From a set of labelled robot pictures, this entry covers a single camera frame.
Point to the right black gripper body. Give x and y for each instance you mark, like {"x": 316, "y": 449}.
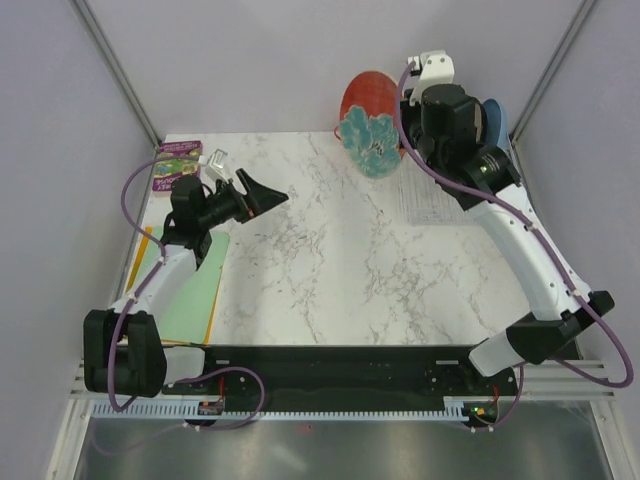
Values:
{"x": 412, "y": 125}

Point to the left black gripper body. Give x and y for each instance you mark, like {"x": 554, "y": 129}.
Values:
{"x": 222, "y": 207}

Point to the red teal floral plate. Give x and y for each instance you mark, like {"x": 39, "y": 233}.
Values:
{"x": 367, "y": 123}

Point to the blue plate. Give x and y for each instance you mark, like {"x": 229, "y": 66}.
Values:
{"x": 496, "y": 125}

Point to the white wire dish rack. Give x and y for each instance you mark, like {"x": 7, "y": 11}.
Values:
{"x": 422, "y": 202}

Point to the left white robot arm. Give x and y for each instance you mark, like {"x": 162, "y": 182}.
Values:
{"x": 123, "y": 350}

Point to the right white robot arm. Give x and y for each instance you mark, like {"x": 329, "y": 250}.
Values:
{"x": 462, "y": 144}

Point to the purple book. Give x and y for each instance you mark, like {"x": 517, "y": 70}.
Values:
{"x": 175, "y": 160}

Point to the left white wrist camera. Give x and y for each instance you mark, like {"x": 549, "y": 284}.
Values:
{"x": 214, "y": 166}

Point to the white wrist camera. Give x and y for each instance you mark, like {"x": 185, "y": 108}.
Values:
{"x": 432, "y": 68}
{"x": 214, "y": 166}

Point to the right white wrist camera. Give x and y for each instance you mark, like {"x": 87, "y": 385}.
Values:
{"x": 432, "y": 68}

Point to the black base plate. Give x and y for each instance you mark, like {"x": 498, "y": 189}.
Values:
{"x": 245, "y": 389}

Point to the white slotted cable duct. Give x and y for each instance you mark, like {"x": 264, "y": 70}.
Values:
{"x": 198, "y": 410}

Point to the aluminium rail frame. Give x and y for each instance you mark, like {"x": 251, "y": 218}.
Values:
{"x": 442, "y": 380}

